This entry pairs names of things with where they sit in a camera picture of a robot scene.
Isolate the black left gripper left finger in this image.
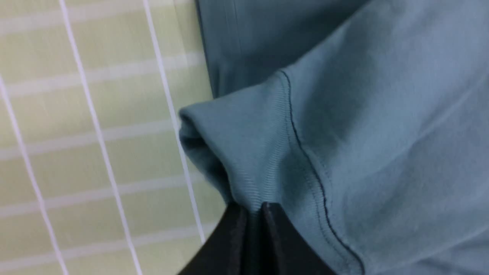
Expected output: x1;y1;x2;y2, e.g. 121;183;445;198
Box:
179;202;248;275

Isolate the green long sleeve shirt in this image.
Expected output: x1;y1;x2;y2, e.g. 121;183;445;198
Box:
180;0;489;275

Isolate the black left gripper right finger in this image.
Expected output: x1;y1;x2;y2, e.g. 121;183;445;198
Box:
261;202;335;275

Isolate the green checkered tablecloth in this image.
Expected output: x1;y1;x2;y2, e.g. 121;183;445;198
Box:
0;0;225;275

